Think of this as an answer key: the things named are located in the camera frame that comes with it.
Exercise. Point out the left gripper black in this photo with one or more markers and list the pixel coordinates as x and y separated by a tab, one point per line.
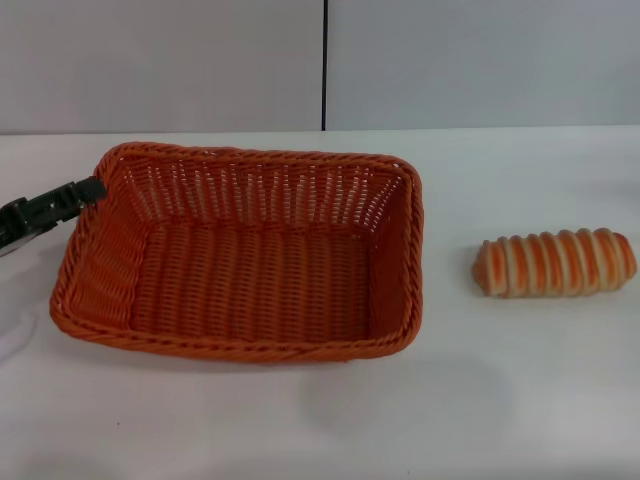
9	225

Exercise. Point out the striped twisted bread loaf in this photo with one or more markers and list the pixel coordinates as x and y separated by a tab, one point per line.
555	262

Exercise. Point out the orange woven plastic basket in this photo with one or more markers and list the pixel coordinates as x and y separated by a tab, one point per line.
250	285

